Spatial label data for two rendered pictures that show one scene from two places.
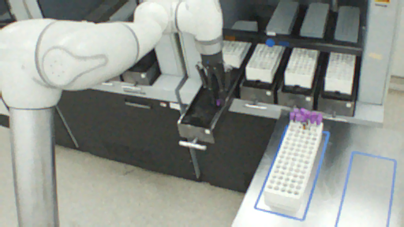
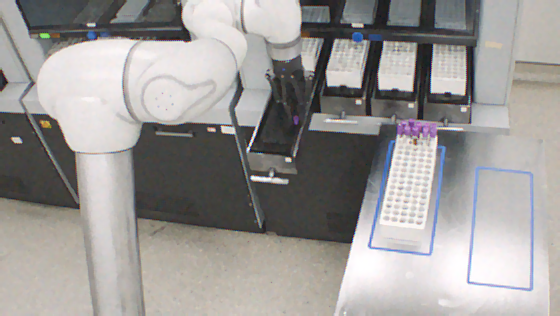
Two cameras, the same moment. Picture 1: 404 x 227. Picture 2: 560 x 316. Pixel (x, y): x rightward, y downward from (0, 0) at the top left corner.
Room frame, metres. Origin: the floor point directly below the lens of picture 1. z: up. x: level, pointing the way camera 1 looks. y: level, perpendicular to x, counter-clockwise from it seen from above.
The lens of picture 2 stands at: (-0.15, 0.17, 1.91)
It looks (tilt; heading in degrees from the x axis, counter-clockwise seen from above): 45 degrees down; 351
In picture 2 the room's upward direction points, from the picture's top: 11 degrees counter-clockwise
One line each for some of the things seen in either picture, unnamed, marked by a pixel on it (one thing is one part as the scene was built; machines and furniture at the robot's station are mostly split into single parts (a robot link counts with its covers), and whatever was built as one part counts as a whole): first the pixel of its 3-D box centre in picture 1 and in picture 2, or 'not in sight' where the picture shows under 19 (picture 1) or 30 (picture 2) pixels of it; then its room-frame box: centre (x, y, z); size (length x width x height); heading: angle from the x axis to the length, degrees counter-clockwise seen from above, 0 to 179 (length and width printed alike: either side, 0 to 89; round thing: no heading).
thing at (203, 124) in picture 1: (226, 77); (297, 85); (1.23, -0.14, 0.78); 0.73 x 0.14 x 0.09; 149
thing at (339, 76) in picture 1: (342, 65); (449, 58); (1.09, -0.59, 0.83); 0.30 x 0.10 x 0.06; 149
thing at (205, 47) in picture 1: (209, 42); (284, 43); (1.05, -0.08, 1.07); 0.09 x 0.09 x 0.06
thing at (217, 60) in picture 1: (212, 60); (288, 66); (1.05, -0.08, 1.00); 0.08 x 0.07 x 0.09; 59
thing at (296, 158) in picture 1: (295, 161); (410, 185); (0.67, -0.25, 0.85); 0.30 x 0.10 x 0.06; 147
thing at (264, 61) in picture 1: (267, 55); (350, 52); (1.25, -0.33, 0.83); 0.30 x 0.10 x 0.06; 149
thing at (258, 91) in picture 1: (275, 49); (357, 41); (1.36, -0.40, 0.78); 0.73 x 0.14 x 0.09; 149
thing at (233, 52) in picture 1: (237, 43); (307, 38); (1.38, -0.23, 0.83); 0.30 x 0.10 x 0.06; 149
